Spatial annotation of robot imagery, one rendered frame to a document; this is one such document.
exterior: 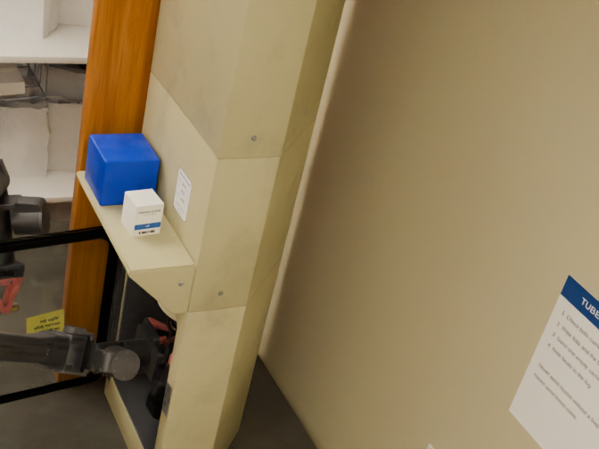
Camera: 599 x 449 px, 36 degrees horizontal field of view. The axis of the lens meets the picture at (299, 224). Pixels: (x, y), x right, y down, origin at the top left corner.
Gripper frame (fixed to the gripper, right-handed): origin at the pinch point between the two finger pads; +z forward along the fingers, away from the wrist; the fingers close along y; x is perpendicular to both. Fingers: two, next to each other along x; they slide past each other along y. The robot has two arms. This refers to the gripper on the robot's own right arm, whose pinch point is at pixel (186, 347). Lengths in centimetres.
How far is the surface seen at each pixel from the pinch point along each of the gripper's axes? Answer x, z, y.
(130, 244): -30.9, -21.4, -8.1
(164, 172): -38.5, -12.5, 2.7
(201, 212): -40.5, -13.5, -14.0
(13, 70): -8, -4, 115
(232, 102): -61, -15, -16
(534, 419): -28, 28, -59
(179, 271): -30.4, -15.7, -15.8
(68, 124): 7, 13, 113
